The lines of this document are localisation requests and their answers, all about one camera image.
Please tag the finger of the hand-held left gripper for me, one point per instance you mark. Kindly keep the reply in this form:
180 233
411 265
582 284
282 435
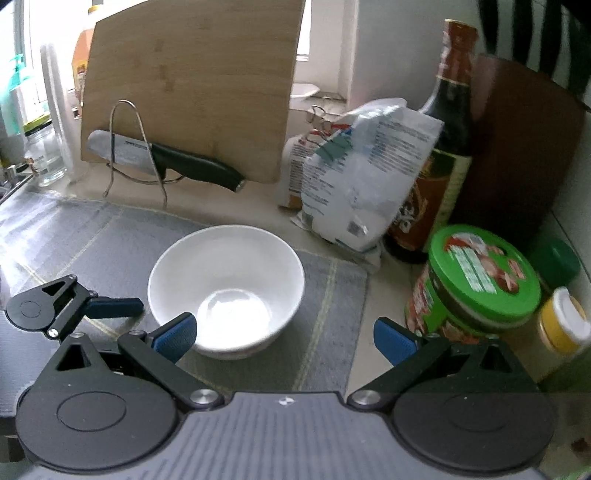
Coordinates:
115 308

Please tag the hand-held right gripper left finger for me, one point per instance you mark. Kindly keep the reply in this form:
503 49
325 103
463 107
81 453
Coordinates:
175 337

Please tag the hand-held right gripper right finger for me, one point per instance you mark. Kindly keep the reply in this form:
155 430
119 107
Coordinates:
395 341

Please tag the white floral bowl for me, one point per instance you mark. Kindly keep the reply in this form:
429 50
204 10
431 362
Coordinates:
231 277

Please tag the grey checked towel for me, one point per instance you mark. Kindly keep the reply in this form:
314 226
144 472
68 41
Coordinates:
92 240

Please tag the green-lidded jar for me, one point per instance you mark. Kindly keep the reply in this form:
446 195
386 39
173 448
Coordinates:
480 277

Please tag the steel sink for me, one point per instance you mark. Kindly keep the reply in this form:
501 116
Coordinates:
9 184

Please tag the glass jar yellow lid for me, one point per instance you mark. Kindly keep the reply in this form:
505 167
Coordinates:
44 157

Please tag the white printed bag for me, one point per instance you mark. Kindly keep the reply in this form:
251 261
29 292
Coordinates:
369 184

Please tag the yellow bottle white cap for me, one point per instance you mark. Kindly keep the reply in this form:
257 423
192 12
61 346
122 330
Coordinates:
563 323

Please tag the green-capped bottle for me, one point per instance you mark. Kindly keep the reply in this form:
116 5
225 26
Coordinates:
556 263

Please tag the orange printed bag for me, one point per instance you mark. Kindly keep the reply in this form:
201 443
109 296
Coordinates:
295 170

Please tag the tall cling film roll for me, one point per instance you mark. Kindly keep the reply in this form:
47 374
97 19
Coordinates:
57 115

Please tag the green dish soap bottle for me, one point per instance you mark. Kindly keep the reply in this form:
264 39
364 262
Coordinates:
11 101

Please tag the brown knife block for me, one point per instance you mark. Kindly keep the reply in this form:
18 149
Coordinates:
521 152

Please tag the silver binder clip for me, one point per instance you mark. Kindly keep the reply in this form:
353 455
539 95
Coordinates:
318 117

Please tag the wooden cutting board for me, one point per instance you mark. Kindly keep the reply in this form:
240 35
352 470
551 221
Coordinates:
194 83

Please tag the orange cooking oil bottle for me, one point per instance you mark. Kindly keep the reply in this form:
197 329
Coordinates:
82 69

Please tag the dark sauce bottle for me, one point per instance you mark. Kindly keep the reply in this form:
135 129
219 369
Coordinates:
452 92

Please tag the white dish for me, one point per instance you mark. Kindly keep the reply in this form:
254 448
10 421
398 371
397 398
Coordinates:
304 90

